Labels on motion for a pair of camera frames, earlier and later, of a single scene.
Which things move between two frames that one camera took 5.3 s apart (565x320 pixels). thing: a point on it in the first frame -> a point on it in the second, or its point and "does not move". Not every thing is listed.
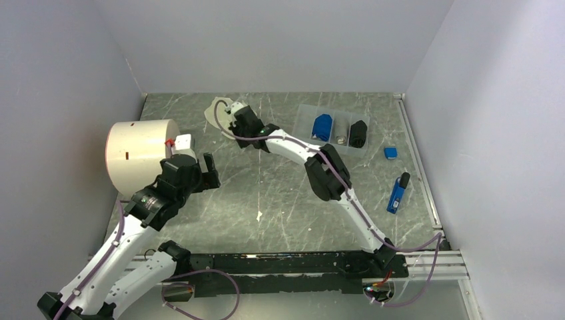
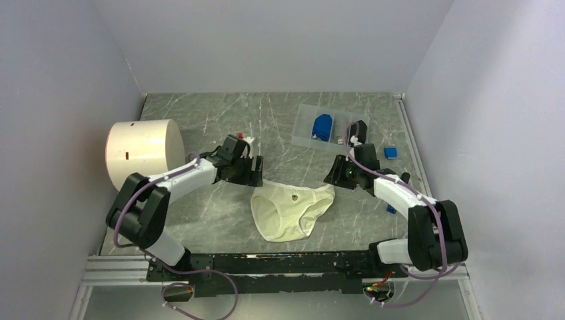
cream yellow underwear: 218,116 -> 282,213
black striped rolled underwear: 358,134 does not move
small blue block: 390,153 does not move
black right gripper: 234,127 -> 336,175
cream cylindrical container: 134,151 does not move
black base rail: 290,273 does not move
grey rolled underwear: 342,131 does not move
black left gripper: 206,179 -> 252,178
